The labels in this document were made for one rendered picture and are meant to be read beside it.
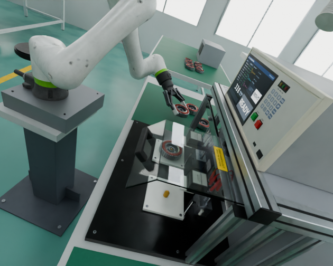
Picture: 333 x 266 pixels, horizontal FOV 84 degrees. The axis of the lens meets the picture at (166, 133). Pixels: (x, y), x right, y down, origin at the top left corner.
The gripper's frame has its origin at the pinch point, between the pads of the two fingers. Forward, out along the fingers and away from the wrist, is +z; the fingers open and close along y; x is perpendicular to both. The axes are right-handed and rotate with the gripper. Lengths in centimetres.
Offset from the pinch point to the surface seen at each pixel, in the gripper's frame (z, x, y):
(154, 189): 27, -10, -56
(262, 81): 9, -56, -38
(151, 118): -3.2, 10.5, -16.5
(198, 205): 39, -21, -50
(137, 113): -10.1, 14.8, -21.6
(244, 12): -156, -6, 403
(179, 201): 35, -15, -52
